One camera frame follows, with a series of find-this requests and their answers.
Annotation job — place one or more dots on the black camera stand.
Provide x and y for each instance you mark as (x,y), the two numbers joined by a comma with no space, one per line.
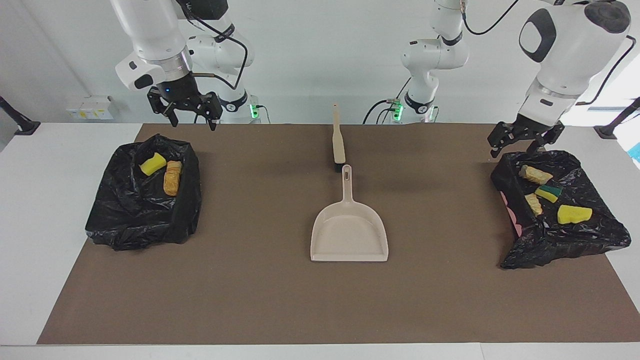
(610,129)
(22,126)

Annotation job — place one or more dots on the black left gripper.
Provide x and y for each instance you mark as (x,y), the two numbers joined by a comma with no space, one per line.
(527,131)

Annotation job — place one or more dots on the brown table mat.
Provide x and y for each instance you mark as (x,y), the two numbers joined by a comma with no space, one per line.
(300,300)

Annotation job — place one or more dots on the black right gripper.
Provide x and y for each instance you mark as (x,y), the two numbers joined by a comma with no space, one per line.
(182,97)

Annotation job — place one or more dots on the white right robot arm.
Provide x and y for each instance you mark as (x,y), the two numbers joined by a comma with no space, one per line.
(155,40)

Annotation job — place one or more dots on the blue object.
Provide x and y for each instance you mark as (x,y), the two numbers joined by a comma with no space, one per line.
(636,152)

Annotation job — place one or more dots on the yellow sponge piece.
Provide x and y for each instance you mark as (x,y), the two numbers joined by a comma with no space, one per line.
(574,214)

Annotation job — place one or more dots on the beige brush with black bristles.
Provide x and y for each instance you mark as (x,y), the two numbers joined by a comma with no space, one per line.
(339,145)

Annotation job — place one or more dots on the beige plastic dustpan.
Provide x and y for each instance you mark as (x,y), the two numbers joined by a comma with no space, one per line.
(350,235)

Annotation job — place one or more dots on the orange striped croissant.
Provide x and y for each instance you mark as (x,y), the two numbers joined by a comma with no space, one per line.
(535,175)

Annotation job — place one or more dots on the brown peanut shaped bread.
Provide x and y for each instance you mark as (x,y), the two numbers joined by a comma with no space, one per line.
(171,184)

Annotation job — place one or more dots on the black bag lined pink bin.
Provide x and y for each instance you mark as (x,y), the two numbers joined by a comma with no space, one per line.
(560,240)

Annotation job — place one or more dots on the white wall box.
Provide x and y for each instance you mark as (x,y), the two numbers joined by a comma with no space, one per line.
(90,107)

